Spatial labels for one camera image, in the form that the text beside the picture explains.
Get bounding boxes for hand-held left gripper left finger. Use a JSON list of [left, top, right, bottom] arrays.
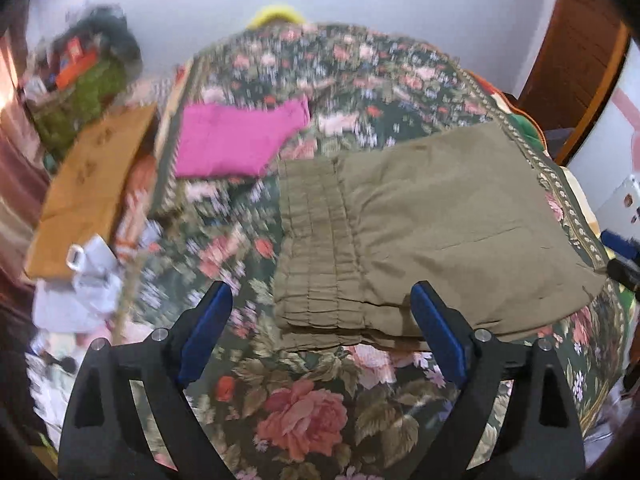
[[57, 280, 236, 480]]

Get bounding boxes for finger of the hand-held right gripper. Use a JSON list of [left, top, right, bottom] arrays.
[[600, 229, 640, 306]]

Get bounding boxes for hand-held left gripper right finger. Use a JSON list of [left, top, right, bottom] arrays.
[[410, 280, 586, 480]]

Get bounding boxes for olive green pants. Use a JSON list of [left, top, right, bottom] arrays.
[[272, 120, 608, 353]]

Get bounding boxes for white crumpled plastic bag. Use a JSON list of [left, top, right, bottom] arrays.
[[32, 234, 127, 332]]

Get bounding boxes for floral printed blanket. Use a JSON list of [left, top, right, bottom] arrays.
[[117, 22, 637, 480]]

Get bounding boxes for orange green cloth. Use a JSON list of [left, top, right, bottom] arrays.
[[470, 72, 547, 152]]

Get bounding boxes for orange white packet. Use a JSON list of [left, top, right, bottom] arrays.
[[114, 154, 162, 262]]

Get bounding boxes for brown wooden door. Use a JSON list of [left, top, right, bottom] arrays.
[[516, 0, 632, 162]]

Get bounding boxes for brown cardboard box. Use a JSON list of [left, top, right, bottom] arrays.
[[25, 104, 161, 281]]

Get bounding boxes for magenta folded cloth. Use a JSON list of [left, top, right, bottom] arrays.
[[173, 97, 312, 180]]

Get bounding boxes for green bag of clutter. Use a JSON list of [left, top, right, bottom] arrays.
[[24, 5, 144, 147]]

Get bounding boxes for yellow round object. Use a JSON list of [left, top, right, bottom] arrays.
[[247, 5, 306, 29]]

